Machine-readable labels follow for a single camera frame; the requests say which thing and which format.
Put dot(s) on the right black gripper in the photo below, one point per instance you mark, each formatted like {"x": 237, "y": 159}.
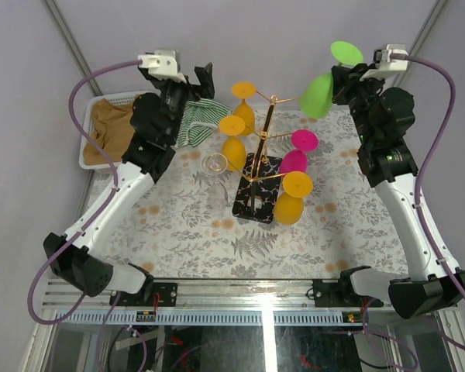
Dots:
{"x": 353, "y": 83}

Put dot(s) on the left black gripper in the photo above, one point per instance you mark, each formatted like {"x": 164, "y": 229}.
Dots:
{"x": 192, "y": 91}

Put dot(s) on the green plastic wine glass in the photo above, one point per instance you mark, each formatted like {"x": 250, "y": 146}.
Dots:
{"x": 316, "y": 101}

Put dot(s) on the orange wine glass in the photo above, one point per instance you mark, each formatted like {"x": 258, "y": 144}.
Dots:
{"x": 290, "y": 204}
{"x": 243, "y": 91}
{"x": 233, "y": 148}

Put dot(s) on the pink plastic wine glass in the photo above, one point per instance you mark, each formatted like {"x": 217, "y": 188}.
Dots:
{"x": 304, "y": 141}

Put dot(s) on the clear wine glass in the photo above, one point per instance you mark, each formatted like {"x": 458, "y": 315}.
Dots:
{"x": 214, "y": 165}

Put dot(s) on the gold wine glass rack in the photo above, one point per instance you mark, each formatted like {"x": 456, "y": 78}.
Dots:
{"x": 261, "y": 181}

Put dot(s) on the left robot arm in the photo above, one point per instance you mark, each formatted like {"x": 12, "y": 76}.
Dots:
{"x": 75, "y": 255}

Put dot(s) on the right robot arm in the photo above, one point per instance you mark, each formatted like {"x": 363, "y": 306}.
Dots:
{"x": 382, "y": 116}

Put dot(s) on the green striped cloth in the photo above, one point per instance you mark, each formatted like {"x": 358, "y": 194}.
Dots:
{"x": 199, "y": 121}

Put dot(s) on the white plastic basket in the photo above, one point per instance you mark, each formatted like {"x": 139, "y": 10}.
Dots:
{"x": 89, "y": 156}

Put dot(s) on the brown cloth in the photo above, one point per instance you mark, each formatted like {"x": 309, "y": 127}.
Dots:
{"x": 112, "y": 128}

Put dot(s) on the floral table mat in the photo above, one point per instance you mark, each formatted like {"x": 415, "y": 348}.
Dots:
{"x": 177, "y": 230}

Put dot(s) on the aluminium front rail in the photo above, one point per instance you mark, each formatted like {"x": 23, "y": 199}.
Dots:
{"x": 211, "y": 294}

